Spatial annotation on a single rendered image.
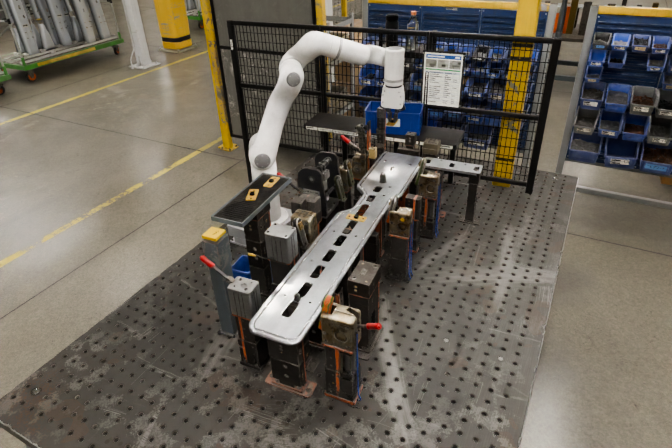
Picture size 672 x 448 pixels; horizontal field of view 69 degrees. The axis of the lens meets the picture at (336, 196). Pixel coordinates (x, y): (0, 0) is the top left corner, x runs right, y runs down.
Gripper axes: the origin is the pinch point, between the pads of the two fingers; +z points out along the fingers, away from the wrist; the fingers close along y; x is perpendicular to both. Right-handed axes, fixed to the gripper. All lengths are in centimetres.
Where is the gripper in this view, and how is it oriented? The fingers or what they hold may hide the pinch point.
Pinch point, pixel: (392, 117)
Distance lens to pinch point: 231.7
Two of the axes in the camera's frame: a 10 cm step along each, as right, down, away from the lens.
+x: 4.0, -4.7, 7.8
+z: 0.3, 8.6, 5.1
